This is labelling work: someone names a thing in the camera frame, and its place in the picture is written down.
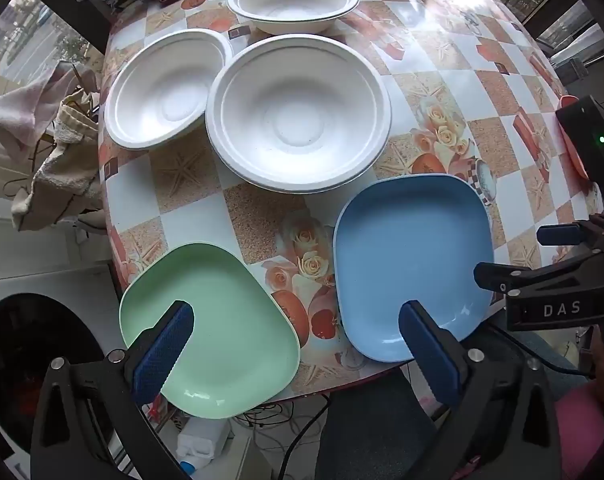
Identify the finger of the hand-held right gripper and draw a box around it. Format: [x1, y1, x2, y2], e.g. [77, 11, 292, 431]
[537, 220, 604, 248]
[474, 246, 604, 303]

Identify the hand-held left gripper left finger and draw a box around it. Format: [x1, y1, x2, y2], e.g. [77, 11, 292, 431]
[30, 300, 195, 480]

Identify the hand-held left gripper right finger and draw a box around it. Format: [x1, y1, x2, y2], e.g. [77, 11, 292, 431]
[399, 300, 563, 480]

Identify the blue plastic plate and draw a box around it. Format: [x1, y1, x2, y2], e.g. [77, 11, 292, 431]
[333, 173, 496, 363]

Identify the white bowl with plain rim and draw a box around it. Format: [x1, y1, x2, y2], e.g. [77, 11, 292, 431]
[104, 29, 234, 151]

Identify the orange plastic plate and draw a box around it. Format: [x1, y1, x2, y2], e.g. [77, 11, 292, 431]
[558, 95, 591, 182]

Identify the green plastic plate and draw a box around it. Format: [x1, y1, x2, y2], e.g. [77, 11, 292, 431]
[118, 242, 301, 418]

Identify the white plastic jug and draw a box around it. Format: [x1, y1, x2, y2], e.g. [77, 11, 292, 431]
[176, 414, 233, 476]

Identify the grey chair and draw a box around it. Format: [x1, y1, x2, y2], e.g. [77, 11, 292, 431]
[314, 322, 590, 480]

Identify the checkered floral tablecloth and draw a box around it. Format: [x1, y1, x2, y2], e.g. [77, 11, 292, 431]
[98, 0, 604, 411]

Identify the pink clothing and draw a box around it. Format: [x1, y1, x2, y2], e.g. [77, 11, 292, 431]
[552, 385, 604, 480]

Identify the beige cloth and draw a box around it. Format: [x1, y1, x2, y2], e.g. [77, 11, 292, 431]
[10, 92, 102, 231]

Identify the large white paper bowl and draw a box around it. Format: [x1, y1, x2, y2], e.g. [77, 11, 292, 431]
[205, 34, 393, 195]

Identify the pink towel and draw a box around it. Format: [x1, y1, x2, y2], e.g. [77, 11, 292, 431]
[0, 60, 97, 146]

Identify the white bowl with dark rim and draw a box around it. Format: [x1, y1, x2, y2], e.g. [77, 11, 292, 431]
[226, 0, 360, 36]

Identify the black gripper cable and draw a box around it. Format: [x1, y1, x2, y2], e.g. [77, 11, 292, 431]
[507, 330, 595, 378]

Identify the black floor cable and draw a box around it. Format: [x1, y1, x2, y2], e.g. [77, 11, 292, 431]
[274, 400, 333, 480]

